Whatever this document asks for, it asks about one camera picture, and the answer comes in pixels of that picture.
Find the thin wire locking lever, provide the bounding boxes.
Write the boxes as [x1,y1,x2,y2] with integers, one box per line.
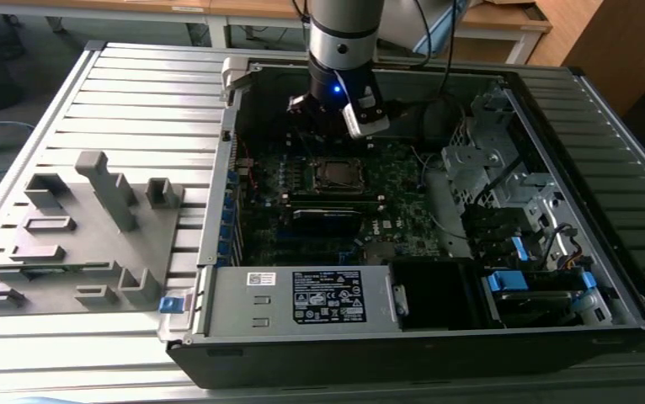
[288,132,316,164]

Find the metal socket cover frame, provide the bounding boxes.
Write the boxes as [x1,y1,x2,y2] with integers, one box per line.
[314,158,366,193]

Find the silver CPU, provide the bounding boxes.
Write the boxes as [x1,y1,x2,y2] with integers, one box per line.
[322,164,358,186]

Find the metal CPU socket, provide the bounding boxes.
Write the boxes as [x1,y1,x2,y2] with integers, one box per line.
[306,156,370,195]

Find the grey case latch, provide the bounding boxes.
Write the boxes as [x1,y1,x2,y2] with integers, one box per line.
[220,57,251,104]

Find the pale blue teach pendant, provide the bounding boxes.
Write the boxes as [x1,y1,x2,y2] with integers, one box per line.
[406,0,470,59]

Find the green motherboard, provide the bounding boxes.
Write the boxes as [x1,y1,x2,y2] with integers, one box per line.
[231,138,458,268]

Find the metal drive cage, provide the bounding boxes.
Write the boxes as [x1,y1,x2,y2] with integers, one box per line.
[439,82,597,270]

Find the black graphics card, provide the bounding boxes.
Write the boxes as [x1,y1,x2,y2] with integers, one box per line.
[291,208,364,237]

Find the small brown chipset heatsink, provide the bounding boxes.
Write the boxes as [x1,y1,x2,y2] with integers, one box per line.
[364,242,398,260]

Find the black connector cluster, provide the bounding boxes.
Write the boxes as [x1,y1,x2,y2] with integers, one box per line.
[461,205,526,253]

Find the grey power supply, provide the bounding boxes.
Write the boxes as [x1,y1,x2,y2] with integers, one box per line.
[203,264,400,338]

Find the wooden cabinet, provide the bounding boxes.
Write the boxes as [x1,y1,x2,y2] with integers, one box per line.
[527,0,645,119]

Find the blue disk carrier with disk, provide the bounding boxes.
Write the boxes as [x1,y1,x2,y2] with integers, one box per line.
[482,268,599,327]

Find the grey parts rack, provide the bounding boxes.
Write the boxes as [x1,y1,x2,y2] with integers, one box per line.
[0,150,188,317]

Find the black PC case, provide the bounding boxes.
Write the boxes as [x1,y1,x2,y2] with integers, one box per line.
[156,56,645,391]

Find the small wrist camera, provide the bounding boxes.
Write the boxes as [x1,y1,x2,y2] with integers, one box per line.
[286,94,324,118]

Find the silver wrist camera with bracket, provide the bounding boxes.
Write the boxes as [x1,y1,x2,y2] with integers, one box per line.
[342,95,391,140]

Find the black looped cable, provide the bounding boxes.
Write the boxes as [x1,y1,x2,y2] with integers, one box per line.
[418,94,465,148]

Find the wooden desk white frame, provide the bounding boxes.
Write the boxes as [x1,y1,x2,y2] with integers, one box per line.
[0,0,215,47]
[210,0,554,65]

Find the black drive cage cable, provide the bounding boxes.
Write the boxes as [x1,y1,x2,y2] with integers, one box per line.
[473,153,525,207]

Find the small blue carrier handle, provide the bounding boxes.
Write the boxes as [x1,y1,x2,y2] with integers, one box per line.
[506,235,529,263]

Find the black disk wire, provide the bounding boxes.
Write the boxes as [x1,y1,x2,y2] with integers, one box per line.
[539,221,578,270]

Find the blue floor cable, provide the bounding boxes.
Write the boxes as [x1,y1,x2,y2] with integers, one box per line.
[0,120,37,176]

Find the coloured power wires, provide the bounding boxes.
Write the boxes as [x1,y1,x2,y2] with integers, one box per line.
[563,251,591,270]

